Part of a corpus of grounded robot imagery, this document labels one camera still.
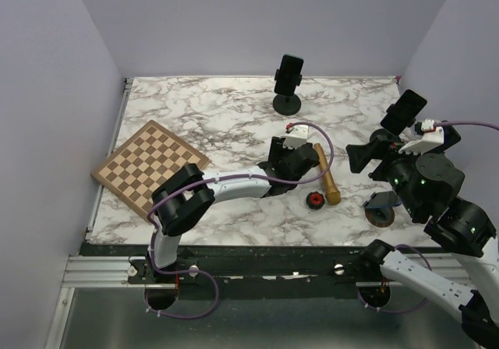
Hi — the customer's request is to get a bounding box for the black phone teal edge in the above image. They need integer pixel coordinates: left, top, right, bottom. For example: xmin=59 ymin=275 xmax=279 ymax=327
xmin=274 ymin=54 xmax=304 ymax=97

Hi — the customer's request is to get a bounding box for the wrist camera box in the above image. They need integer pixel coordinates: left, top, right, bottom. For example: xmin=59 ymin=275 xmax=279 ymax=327
xmin=283 ymin=124 xmax=310 ymax=150
xmin=398 ymin=119 xmax=445 ymax=155

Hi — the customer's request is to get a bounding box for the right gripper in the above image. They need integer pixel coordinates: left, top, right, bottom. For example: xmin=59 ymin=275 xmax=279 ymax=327
xmin=345 ymin=132 xmax=430 ymax=217

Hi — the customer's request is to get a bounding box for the black round-base stand right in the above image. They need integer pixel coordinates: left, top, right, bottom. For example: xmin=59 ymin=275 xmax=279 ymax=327
xmin=370 ymin=128 xmax=402 ymax=143

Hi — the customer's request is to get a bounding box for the dark phone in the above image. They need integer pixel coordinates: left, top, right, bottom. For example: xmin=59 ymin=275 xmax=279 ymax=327
xmin=363 ymin=191 xmax=402 ymax=210

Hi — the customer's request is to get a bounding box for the black round-base clamp stand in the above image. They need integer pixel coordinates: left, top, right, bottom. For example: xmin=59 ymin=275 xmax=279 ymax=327
xmin=272 ymin=69 xmax=303 ymax=116

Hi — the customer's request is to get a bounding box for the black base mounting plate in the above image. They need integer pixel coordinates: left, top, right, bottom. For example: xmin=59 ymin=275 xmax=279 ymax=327
xmin=80 ymin=243 xmax=430 ymax=301

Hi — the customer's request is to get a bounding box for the black red round cap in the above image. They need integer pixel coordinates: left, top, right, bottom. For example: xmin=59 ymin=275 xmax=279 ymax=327
xmin=306 ymin=192 xmax=325 ymax=210

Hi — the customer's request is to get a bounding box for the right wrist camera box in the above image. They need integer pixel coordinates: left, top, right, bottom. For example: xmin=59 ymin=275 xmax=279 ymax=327
xmin=398 ymin=119 xmax=445 ymax=155

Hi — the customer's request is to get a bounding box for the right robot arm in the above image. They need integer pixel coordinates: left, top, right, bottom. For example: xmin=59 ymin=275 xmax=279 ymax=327
xmin=346 ymin=120 xmax=498 ymax=348

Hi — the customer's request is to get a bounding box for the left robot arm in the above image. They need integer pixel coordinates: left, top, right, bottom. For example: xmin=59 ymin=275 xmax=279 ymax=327
xmin=146 ymin=137 xmax=320 ymax=283

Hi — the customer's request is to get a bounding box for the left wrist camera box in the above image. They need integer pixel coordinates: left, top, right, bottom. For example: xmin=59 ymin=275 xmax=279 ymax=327
xmin=283 ymin=124 xmax=310 ymax=150

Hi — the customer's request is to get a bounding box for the wooden disc phone stand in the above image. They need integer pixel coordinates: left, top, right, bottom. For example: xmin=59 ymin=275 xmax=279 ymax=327
xmin=364 ymin=206 xmax=395 ymax=228

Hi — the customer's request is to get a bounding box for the black phone silver edge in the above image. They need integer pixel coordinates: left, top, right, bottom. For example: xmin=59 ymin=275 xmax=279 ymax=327
xmin=380 ymin=90 xmax=427 ymax=136

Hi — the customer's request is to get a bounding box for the aluminium frame rail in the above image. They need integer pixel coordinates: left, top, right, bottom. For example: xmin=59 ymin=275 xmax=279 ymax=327
xmin=48 ymin=76 xmax=472 ymax=348

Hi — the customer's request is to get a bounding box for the wooden chessboard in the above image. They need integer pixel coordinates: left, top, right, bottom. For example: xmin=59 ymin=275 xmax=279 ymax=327
xmin=91 ymin=120 xmax=210 ymax=219

